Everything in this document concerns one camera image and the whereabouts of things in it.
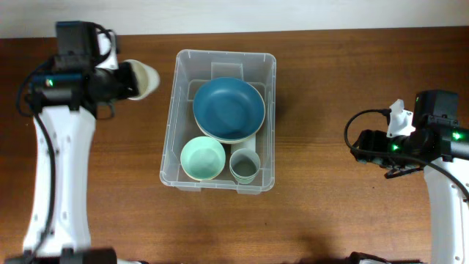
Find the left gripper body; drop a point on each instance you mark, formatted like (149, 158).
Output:
(121, 84)

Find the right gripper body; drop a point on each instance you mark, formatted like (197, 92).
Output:
(375, 141)

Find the cream cup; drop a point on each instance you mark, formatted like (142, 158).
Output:
(147, 79)

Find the mint green small bowl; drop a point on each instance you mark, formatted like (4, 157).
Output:
(202, 149)

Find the dark blue bowl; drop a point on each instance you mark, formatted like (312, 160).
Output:
(229, 108)

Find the grey cup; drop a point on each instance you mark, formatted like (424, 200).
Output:
(244, 162)

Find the yellow small bowl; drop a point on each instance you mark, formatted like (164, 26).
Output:
(204, 171)

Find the green cup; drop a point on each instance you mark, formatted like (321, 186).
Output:
(244, 179)

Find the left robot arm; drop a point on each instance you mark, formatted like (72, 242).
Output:
(63, 95)

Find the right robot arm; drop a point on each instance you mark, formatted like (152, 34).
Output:
(428, 139)

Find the clear plastic storage container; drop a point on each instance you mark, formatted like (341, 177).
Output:
(231, 95)

